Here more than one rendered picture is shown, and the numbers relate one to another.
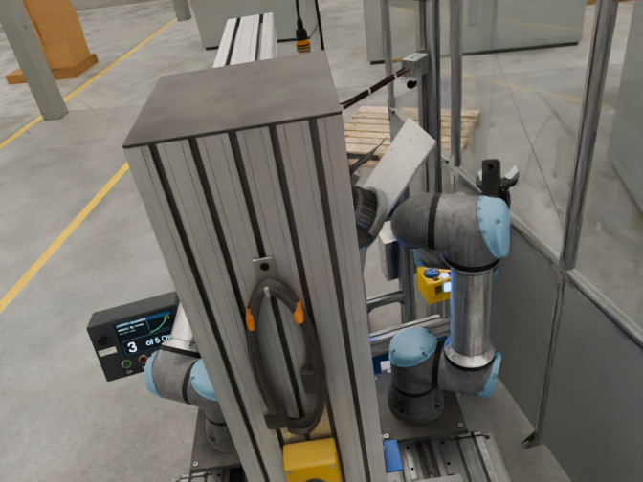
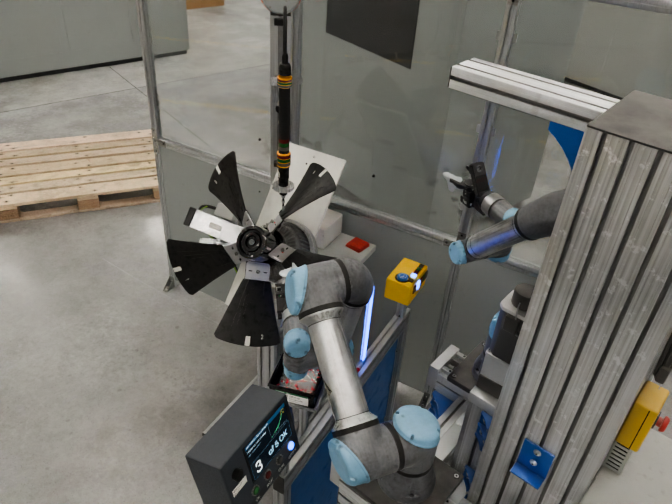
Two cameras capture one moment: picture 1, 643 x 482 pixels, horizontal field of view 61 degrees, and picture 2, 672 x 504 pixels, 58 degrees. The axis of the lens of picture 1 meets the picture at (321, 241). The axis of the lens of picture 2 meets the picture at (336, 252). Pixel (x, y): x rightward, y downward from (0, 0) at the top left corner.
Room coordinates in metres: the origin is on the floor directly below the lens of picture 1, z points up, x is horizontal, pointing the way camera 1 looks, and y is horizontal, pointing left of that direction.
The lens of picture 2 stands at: (0.56, 1.22, 2.42)
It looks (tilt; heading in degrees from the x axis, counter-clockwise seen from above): 35 degrees down; 306
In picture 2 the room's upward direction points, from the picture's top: 4 degrees clockwise
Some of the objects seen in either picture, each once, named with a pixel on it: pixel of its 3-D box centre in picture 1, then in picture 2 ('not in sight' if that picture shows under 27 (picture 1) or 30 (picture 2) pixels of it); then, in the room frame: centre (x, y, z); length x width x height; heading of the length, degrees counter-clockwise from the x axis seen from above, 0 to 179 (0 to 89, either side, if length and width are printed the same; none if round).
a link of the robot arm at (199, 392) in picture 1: (217, 385); (412, 437); (0.96, 0.32, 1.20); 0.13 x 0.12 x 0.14; 63
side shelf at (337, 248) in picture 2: not in sight; (328, 247); (1.93, -0.57, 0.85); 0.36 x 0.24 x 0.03; 9
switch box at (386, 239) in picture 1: (397, 253); not in sight; (2.01, -0.34, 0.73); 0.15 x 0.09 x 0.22; 99
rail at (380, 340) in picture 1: (341, 354); (351, 386); (1.36, 0.00, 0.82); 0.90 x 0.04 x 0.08; 99
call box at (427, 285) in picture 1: (444, 281); (405, 282); (1.42, -0.39, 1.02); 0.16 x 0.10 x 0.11; 99
